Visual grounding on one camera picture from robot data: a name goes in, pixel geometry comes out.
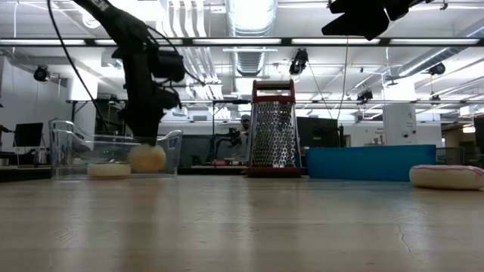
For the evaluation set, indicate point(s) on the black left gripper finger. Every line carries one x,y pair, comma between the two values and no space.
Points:
145,132

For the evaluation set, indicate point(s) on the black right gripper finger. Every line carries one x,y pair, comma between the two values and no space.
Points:
359,5
359,24

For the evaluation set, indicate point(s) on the mint frosted donut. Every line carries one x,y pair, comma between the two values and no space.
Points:
147,160

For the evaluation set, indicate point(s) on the clear plastic bin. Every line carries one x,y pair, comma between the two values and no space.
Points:
68,151

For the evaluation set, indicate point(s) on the teal plastic bin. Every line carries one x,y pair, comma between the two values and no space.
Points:
370,162

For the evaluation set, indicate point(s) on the pink frosted donut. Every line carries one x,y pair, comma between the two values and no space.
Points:
446,179

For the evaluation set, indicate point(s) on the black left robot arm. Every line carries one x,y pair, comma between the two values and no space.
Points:
121,26

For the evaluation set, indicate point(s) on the black background robot arm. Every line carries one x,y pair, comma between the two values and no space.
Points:
234,136

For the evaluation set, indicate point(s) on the person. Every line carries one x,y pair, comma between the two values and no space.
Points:
246,122

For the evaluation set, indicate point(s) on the white column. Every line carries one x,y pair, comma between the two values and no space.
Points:
399,124

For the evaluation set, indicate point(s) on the black monitor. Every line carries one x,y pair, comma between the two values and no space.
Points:
30,134

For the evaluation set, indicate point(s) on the large black screen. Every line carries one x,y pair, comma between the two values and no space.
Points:
317,132

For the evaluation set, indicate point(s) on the red steel box grater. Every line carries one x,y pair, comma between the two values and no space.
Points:
274,132

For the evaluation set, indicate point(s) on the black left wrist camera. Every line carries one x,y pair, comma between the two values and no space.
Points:
168,66

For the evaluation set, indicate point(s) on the black frame light bar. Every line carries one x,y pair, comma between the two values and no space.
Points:
286,41

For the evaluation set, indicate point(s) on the black background rig frame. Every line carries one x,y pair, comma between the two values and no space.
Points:
230,101

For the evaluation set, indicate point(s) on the silver ventilation duct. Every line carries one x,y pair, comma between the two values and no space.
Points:
251,19

